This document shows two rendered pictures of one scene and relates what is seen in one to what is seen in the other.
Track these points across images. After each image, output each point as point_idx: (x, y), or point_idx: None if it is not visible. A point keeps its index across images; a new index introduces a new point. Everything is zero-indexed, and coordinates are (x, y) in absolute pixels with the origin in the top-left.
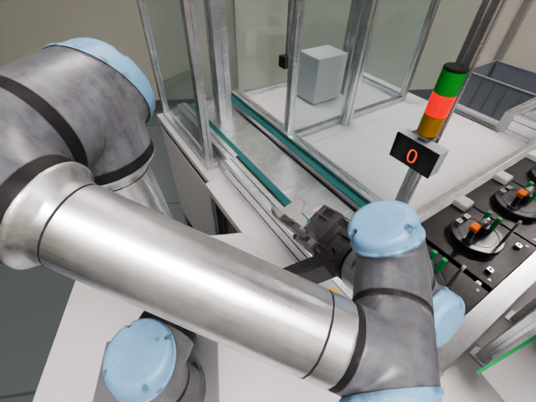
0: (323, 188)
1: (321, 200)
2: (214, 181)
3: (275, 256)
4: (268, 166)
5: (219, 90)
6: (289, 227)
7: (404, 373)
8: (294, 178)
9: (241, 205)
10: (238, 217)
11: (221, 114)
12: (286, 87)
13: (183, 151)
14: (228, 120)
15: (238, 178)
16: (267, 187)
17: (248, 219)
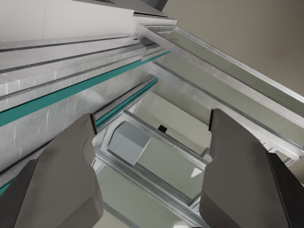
0: (64, 129)
1: (53, 125)
2: (130, 21)
3: (2, 17)
4: (112, 82)
5: (175, 78)
6: (287, 207)
7: None
8: (90, 102)
9: (97, 28)
10: (89, 14)
11: (158, 67)
12: (159, 130)
13: (154, 16)
14: (149, 68)
15: (129, 49)
16: (105, 73)
17: (80, 23)
